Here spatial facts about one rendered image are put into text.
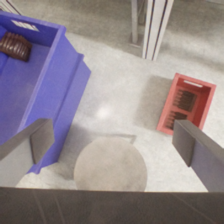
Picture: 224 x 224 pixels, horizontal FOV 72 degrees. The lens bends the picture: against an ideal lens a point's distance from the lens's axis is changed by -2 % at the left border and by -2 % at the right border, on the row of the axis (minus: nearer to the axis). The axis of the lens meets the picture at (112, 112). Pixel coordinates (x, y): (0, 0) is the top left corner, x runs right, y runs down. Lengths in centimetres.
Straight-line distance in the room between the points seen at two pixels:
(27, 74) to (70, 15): 55
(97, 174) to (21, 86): 56
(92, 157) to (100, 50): 65
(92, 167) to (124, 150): 15
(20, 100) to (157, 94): 72
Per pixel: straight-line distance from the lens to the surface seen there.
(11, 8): 118
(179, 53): 104
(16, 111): 89
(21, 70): 93
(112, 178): 69
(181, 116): 93
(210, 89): 89
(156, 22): 71
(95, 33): 112
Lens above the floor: 90
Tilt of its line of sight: 79 degrees down
